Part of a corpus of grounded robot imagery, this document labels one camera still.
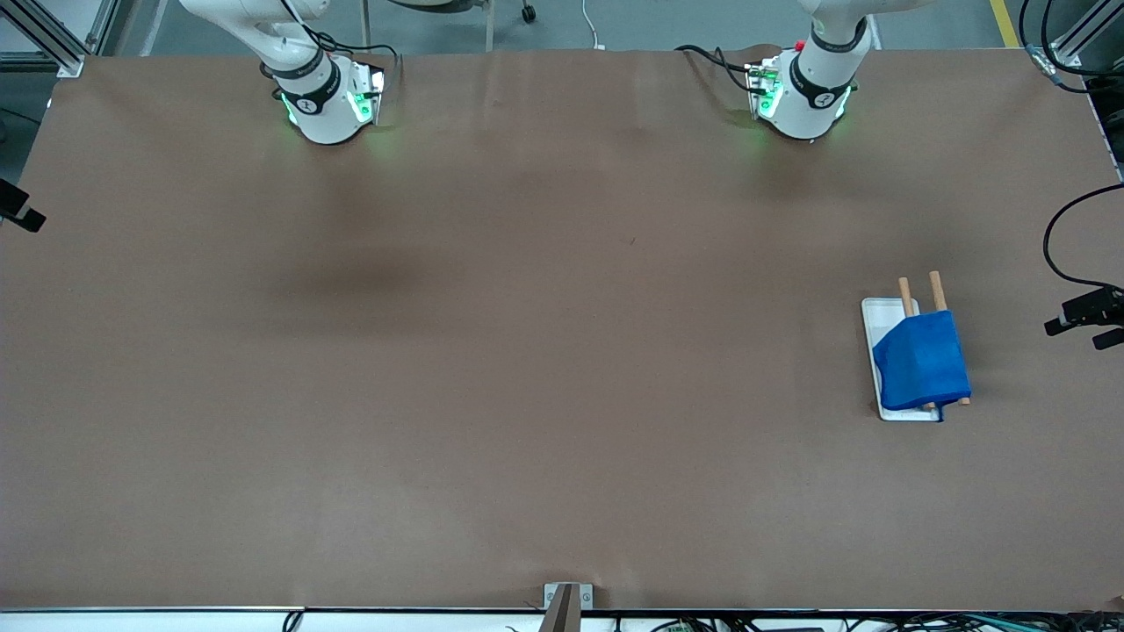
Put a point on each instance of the blue microfibre towel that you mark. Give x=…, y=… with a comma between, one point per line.
x=922, y=360

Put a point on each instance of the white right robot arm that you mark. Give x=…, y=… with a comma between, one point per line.
x=320, y=114

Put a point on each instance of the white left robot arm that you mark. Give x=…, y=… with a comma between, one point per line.
x=808, y=105

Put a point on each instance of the white towel rack wooden rods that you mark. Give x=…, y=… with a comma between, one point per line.
x=878, y=316

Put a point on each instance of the brown table cover sheet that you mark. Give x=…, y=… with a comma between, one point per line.
x=562, y=439

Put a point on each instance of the aluminium frame profile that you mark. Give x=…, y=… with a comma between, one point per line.
x=1073, y=48
x=53, y=44

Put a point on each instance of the grey metal bracket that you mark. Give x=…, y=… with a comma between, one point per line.
x=587, y=597

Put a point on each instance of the brown camera mount post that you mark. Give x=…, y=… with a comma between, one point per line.
x=562, y=614

